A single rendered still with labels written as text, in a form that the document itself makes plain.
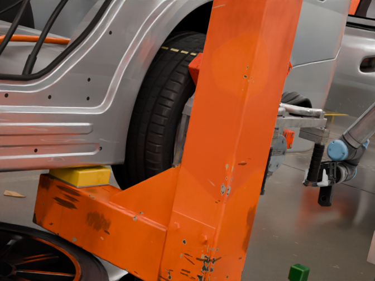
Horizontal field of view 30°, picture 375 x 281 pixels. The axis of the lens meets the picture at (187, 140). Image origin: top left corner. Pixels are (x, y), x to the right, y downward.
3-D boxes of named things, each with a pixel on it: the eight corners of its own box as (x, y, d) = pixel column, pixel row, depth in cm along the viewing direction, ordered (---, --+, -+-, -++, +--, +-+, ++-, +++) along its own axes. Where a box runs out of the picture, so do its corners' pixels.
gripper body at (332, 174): (309, 163, 250) (323, 160, 260) (310, 187, 250) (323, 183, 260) (330, 163, 246) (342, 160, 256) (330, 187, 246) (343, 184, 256)
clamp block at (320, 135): (304, 136, 245) (308, 122, 244) (327, 143, 239) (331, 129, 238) (297, 137, 241) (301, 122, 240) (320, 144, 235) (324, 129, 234)
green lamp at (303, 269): (294, 276, 185) (297, 262, 185) (307, 282, 183) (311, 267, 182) (286, 279, 182) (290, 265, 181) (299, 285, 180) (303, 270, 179)
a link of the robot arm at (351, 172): (345, 155, 271) (335, 174, 274) (334, 156, 262) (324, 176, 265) (362, 165, 267) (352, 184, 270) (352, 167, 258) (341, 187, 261)
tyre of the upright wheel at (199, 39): (150, 238, 266) (242, 115, 293) (198, 260, 252) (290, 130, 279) (75, 124, 220) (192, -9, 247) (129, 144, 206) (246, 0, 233)
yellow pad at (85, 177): (80, 172, 224) (82, 157, 223) (109, 185, 216) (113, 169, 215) (46, 174, 213) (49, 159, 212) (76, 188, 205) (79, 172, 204)
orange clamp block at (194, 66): (207, 72, 226) (198, 51, 219) (226, 77, 221) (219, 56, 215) (195, 87, 223) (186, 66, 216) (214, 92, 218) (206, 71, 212)
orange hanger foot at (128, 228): (71, 217, 229) (88, 114, 223) (193, 277, 198) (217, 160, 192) (30, 222, 216) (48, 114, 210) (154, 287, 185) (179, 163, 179)
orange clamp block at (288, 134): (262, 144, 264) (275, 143, 271) (280, 150, 260) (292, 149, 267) (267, 126, 263) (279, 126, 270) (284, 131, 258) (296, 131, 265)
